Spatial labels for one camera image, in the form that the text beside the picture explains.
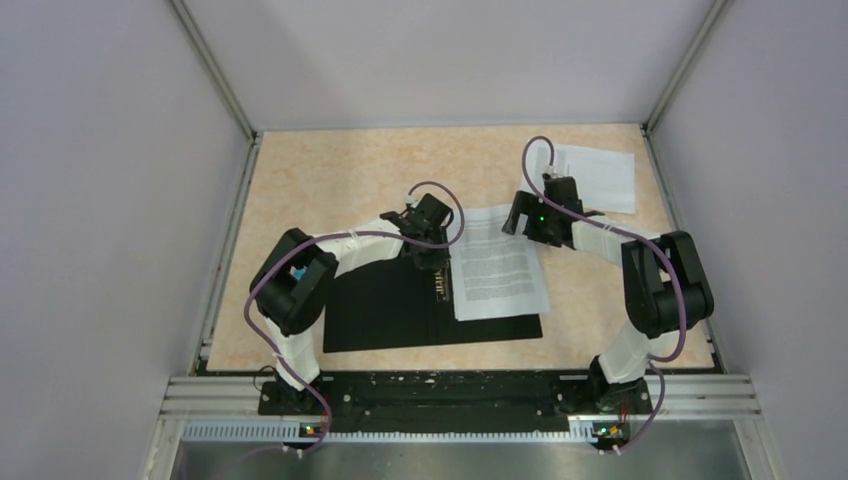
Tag single printed paper sheet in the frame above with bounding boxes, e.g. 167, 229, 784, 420
554, 143, 636, 214

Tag printed paper stack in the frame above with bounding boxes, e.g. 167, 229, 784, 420
447, 204, 550, 322

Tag teal folder black inside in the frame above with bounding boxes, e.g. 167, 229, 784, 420
323, 257, 543, 353

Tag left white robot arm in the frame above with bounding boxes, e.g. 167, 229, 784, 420
243, 194, 466, 414

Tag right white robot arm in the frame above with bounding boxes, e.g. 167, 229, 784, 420
502, 174, 714, 412

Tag blue orange toy car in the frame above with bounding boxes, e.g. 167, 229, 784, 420
291, 267, 307, 281

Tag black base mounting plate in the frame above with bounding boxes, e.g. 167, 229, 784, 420
258, 370, 653, 434

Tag aluminium frame rail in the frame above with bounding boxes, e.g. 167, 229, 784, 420
160, 370, 761, 445

